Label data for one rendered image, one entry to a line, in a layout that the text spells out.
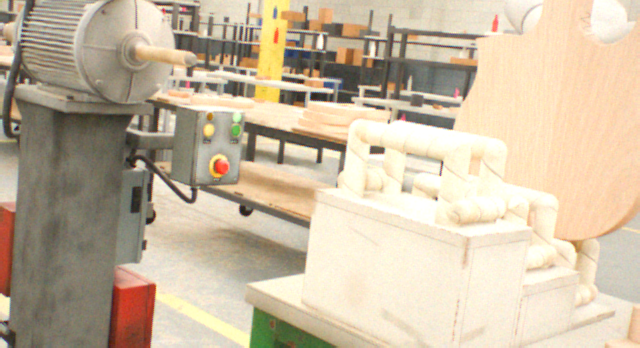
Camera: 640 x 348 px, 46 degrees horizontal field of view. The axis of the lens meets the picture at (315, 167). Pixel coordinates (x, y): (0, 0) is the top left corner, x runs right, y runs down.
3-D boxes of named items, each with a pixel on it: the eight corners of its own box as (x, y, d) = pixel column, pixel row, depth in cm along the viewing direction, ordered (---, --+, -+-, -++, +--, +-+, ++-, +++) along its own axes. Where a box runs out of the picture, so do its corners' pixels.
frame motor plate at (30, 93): (-1, 94, 200) (0, 79, 199) (83, 98, 217) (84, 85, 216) (65, 113, 175) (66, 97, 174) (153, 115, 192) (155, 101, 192)
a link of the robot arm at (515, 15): (531, -6, 181) (580, 1, 184) (502, -34, 195) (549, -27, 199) (511, 43, 188) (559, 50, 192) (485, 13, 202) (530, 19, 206)
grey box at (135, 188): (84, 253, 214) (99, 60, 206) (117, 249, 222) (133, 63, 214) (112, 268, 204) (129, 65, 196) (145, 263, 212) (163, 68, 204)
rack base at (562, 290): (365, 290, 121) (373, 235, 120) (427, 278, 133) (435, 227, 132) (514, 351, 102) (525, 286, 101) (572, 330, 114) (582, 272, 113)
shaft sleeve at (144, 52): (134, 56, 172) (139, 43, 173) (145, 61, 175) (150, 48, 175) (180, 63, 160) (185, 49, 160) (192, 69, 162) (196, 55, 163)
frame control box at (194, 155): (121, 190, 207) (129, 97, 203) (185, 187, 222) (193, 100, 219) (172, 211, 190) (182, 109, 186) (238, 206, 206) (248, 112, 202)
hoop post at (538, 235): (522, 263, 113) (532, 202, 112) (532, 261, 115) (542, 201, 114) (541, 269, 111) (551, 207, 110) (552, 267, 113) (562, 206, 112)
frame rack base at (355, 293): (298, 303, 111) (312, 189, 109) (366, 289, 122) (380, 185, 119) (449, 373, 92) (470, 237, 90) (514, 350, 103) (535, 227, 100)
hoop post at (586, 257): (566, 300, 125) (575, 245, 124) (575, 297, 128) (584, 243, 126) (584, 306, 123) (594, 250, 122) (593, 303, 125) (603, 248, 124)
